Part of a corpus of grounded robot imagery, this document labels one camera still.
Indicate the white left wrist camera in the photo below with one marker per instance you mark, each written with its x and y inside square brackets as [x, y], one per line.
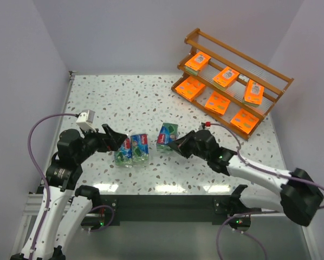
[85, 120]

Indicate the blue sponge pack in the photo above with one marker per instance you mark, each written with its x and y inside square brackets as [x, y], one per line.
[140, 149]
[123, 156]

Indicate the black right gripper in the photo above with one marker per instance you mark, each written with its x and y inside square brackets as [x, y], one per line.
[188, 143]

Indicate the black table base frame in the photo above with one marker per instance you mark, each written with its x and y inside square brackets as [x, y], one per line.
[165, 208]

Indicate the wooden shelf rack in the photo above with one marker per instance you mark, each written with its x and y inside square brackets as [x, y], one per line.
[230, 86]

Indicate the orange sponge box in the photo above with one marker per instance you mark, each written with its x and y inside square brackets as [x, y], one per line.
[253, 94]
[225, 78]
[244, 121]
[199, 61]

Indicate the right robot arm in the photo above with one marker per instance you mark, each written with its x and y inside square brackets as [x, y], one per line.
[293, 193]

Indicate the blue sponge pack left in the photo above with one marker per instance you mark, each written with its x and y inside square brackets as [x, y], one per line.
[123, 156]

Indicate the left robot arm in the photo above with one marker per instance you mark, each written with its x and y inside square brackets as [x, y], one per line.
[64, 205]

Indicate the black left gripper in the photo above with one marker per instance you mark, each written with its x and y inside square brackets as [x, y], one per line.
[107, 138]

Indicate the green sponge pack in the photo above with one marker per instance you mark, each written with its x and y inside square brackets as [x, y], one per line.
[168, 133]

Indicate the blue sponge pack middle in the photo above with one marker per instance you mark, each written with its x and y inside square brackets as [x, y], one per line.
[140, 149]

